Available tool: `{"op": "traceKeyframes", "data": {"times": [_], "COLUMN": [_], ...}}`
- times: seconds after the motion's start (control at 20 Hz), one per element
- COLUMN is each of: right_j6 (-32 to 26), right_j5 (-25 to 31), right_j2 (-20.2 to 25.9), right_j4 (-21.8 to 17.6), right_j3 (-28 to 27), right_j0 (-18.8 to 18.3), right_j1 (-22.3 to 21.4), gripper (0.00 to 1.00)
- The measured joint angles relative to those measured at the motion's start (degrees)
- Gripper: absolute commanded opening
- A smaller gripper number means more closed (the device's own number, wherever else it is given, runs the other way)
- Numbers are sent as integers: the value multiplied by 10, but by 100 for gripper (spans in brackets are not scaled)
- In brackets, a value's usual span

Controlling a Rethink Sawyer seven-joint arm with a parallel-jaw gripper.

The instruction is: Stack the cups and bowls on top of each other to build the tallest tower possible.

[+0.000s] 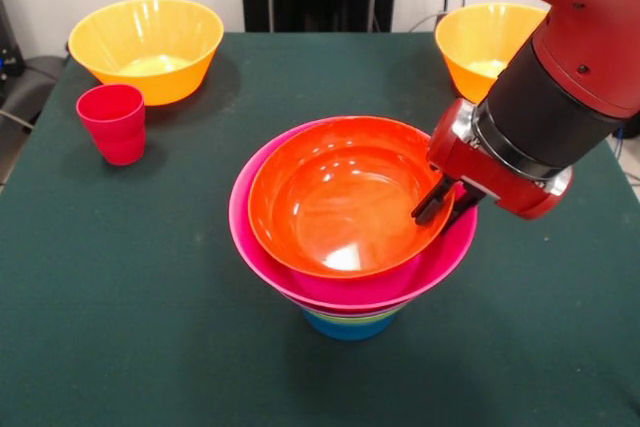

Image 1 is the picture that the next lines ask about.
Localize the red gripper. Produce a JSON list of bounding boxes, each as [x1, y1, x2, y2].
[[410, 98, 575, 234]]

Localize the orange shallow bowl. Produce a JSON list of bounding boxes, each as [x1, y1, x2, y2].
[[247, 116, 457, 281]]

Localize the yellow-orange large bowl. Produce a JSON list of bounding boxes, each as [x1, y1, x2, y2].
[[434, 1, 551, 104], [67, 0, 225, 107]]

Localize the large green bowl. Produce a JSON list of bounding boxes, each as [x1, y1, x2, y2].
[[302, 309, 404, 326]]

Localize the blue bowl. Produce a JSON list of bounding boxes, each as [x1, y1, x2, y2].
[[300, 310, 401, 342]]

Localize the pink large bowl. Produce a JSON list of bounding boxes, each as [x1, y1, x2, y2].
[[228, 119, 479, 311]]

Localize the dark green tablecloth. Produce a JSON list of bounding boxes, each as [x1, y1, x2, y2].
[[0, 31, 640, 427]]

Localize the red cup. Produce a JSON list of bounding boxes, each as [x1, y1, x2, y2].
[[75, 83, 147, 167]]

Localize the grey office chair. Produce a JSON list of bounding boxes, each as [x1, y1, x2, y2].
[[0, 55, 69, 129]]

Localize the black computer equipment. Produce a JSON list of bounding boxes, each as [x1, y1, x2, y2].
[[0, 0, 25, 81]]

